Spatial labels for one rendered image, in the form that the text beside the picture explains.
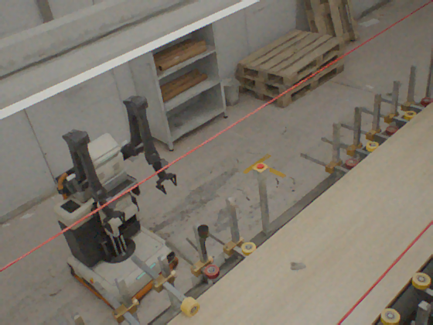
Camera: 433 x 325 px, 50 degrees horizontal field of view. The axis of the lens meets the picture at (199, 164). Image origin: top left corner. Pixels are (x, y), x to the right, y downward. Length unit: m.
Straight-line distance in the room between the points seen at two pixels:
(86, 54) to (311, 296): 1.62
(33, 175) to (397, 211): 3.45
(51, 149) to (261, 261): 2.94
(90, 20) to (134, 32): 0.14
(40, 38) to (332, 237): 1.93
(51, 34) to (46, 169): 3.74
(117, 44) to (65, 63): 0.17
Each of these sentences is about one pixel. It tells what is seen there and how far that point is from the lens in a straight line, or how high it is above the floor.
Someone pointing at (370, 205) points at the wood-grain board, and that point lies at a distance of 2.92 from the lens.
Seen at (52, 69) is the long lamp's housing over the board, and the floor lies 2.37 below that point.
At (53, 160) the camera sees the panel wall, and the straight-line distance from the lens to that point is 4.99.
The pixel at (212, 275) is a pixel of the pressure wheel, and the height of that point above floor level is 0.91.
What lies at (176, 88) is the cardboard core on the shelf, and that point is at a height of 0.59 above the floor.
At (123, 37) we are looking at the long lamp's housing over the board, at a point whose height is 2.37.
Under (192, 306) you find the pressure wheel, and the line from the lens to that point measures 2.35.
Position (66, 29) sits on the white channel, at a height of 2.45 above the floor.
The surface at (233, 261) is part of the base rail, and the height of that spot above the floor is 0.70.
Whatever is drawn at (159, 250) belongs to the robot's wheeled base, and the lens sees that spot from 3.64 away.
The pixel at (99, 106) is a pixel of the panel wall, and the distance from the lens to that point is 5.04.
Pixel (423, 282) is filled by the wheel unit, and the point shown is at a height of 0.91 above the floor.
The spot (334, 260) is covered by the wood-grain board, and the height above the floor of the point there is 0.90.
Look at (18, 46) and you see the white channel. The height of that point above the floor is 2.45.
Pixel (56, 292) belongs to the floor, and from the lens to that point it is 4.07.
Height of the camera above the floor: 2.80
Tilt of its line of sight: 35 degrees down
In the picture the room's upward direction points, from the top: 11 degrees counter-clockwise
